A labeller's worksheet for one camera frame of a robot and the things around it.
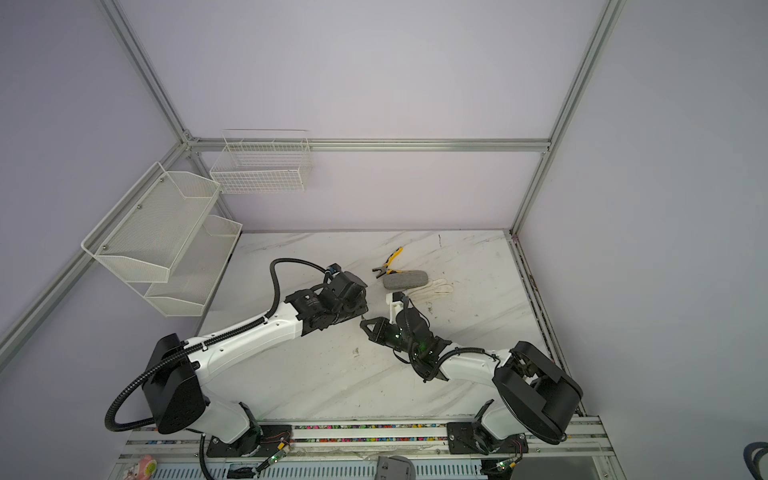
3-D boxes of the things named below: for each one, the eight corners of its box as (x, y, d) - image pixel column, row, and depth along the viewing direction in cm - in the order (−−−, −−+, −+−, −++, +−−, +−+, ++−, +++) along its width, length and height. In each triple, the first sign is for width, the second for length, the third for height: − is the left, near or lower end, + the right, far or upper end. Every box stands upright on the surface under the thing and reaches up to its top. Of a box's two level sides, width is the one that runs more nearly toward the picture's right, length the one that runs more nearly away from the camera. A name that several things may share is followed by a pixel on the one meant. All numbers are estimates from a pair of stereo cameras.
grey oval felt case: (384, 293, 104) (384, 288, 101) (382, 279, 108) (381, 273, 105) (429, 287, 106) (430, 281, 103) (424, 273, 110) (425, 267, 107)
